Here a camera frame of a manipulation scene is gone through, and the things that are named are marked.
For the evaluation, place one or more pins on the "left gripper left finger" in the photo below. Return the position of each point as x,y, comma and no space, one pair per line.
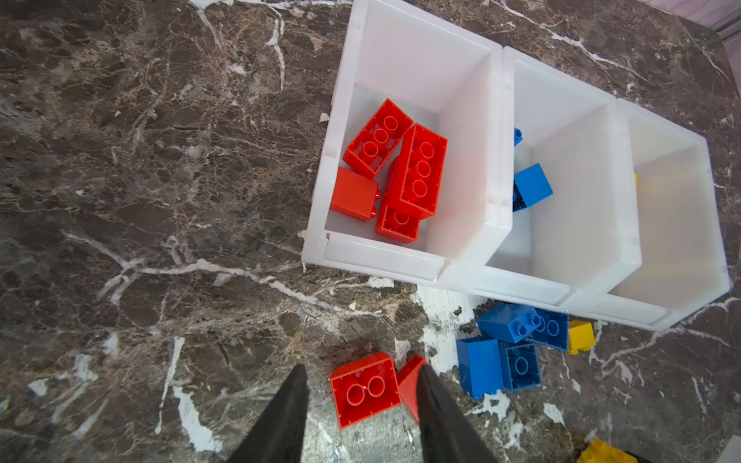
278,434

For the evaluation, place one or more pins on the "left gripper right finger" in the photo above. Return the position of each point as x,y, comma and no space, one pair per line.
446,434

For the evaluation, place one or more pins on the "red lego brick square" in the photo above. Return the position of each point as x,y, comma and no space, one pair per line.
407,384

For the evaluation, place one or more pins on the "blue lego brick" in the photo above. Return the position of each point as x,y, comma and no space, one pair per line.
530,187
510,322
517,136
488,366
554,330

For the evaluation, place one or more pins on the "small yellow lego brick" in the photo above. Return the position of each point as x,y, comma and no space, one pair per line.
580,337

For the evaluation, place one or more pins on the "long red lego brick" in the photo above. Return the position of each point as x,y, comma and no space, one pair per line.
414,185
397,226
368,152

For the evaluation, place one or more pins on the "small red lego brick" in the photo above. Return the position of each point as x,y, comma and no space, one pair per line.
355,196

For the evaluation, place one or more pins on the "white three-compartment bin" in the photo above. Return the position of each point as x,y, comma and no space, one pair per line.
453,162

